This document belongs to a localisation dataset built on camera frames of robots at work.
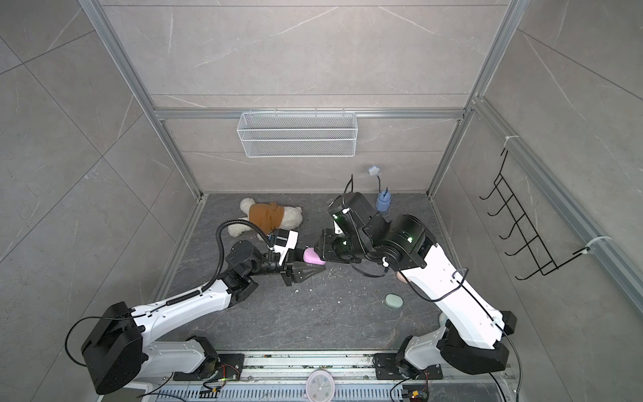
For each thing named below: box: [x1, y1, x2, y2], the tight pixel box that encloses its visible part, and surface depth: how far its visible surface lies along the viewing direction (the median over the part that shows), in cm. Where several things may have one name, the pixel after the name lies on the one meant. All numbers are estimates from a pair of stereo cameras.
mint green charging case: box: [384, 293, 405, 310], surface depth 87 cm
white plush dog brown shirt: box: [227, 197, 304, 241], surface depth 103 cm
